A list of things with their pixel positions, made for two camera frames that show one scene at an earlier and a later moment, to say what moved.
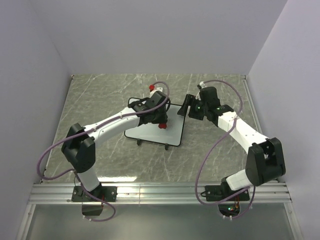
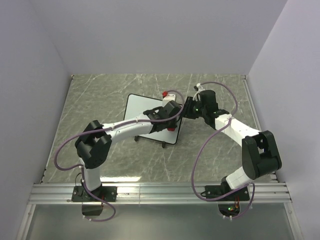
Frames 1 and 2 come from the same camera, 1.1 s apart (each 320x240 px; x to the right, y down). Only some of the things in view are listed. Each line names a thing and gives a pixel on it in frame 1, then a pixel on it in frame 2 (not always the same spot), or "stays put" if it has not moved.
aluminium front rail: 166,193 stays put
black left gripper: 163,119 -> 173,124
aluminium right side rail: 244,79 stays put
